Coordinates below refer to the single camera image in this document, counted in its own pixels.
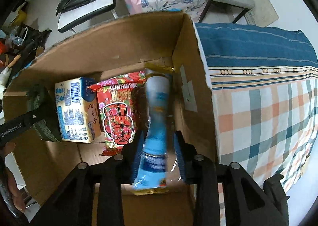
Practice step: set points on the person's left hand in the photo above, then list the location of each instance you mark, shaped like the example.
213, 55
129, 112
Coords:
13, 188

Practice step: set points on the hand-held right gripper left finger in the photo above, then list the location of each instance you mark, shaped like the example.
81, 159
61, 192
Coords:
136, 159

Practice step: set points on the dark green packet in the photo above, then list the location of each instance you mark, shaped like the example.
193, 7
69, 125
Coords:
44, 114

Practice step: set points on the white cushioned chair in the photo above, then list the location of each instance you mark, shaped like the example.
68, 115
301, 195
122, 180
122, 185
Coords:
104, 2

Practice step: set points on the light blue tissue packet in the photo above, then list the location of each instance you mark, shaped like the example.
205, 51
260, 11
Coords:
156, 121

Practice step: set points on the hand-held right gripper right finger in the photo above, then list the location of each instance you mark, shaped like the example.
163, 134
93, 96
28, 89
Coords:
179, 156

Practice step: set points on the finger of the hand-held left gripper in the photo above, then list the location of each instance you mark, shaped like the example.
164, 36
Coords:
33, 118

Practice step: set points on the red floral packet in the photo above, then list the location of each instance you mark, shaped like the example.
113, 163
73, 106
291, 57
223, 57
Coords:
116, 114

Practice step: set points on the pink floral packet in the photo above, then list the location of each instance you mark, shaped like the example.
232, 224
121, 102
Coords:
171, 2

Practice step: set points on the plaid bed sheet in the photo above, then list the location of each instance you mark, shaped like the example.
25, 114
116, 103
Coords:
263, 86

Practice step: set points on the yellow blue carton box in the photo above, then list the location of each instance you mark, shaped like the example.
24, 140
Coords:
74, 111

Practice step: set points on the brown cardboard box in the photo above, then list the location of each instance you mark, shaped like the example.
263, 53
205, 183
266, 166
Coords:
119, 49

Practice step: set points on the yellow bag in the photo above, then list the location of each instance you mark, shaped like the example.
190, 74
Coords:
20, 16

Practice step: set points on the beige paper sheet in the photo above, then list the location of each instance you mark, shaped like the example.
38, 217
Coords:
263, 4

